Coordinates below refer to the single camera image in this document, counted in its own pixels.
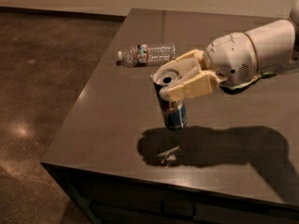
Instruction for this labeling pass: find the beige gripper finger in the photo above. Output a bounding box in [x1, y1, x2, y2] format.
[153, 49, 206, 80]
[159, 71, 219, 102]

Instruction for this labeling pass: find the silver blue redbull can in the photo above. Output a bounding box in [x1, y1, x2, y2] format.
[152, 69, 187, 131]

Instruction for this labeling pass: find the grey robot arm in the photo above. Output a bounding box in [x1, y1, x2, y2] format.
[159, 6, 299, 102]

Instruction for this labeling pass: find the clear plastic water bottle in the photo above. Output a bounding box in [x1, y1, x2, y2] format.
[117, 43, 176, 67]

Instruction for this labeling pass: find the dark cabinet drawer front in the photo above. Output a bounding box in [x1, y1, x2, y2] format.
[45, 165, 299, 224]

